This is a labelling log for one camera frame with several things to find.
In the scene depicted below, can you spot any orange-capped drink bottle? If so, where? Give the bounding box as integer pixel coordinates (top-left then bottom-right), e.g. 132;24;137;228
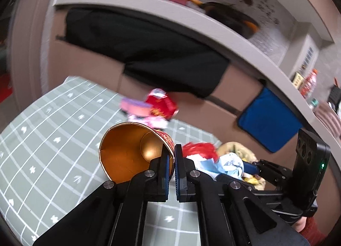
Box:
300;69;318;98

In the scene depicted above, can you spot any black wok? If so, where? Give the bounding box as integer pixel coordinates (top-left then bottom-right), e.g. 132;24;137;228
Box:
170;0;260;39

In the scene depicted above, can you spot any red wrapper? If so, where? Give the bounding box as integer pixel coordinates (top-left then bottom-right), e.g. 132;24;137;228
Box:
182;142;219;161

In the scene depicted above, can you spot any wooden kitchen cabinet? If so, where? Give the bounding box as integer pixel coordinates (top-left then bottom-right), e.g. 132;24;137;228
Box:
43;9;304;172

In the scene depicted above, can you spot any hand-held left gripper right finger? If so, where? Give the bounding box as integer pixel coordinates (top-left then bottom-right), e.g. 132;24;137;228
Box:
174;145;311;246

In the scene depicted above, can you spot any black grater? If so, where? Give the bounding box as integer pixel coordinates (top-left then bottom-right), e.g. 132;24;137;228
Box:
328;86;341;108

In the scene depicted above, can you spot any gold-lined paper cup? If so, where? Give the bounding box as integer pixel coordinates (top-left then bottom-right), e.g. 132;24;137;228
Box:
99;122;175;184

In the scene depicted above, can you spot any yellow bag-lined waste bin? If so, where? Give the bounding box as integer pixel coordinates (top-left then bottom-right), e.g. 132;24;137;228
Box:
216;142;267;190

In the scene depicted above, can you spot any pink plastic lid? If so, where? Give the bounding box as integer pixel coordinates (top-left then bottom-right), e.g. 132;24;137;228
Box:
120;97;152;116

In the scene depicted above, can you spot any blue towel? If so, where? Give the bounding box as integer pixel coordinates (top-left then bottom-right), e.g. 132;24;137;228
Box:
237;87;304;154

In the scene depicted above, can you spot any light blue wrapper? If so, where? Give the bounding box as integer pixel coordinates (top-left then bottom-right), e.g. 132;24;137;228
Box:
201;152;245;181

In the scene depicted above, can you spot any pink white wrapper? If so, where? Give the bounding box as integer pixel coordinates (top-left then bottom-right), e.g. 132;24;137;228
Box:
127;115;168;129

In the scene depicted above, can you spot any brown sauce bottle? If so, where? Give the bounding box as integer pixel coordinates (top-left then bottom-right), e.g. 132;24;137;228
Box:
292;69;304;89

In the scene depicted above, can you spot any person's right forearm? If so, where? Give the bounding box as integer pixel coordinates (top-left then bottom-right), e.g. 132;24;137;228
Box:
293;218;327;246

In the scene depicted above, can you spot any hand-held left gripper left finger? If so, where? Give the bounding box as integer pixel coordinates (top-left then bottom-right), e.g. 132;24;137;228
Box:
32;153;173;246

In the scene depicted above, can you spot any black cloth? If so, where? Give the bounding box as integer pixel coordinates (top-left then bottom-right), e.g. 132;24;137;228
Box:
65;6;230;99

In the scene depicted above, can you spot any pink plastic basket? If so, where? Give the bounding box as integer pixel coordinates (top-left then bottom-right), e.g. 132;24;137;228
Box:
314;101;341;137

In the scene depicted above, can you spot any white louvered panel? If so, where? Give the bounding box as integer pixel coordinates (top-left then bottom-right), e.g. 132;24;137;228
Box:
302;45;318;69

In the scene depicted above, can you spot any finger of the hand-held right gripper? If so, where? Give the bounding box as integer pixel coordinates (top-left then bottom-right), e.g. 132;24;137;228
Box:
216;174;283;196
244;159;293;188

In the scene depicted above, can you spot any red noodle packet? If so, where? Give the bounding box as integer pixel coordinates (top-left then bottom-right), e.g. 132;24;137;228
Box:
144;89;178;120

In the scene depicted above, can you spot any green checked tablecloth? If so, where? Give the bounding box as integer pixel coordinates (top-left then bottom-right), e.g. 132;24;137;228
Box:
0;75;221;246

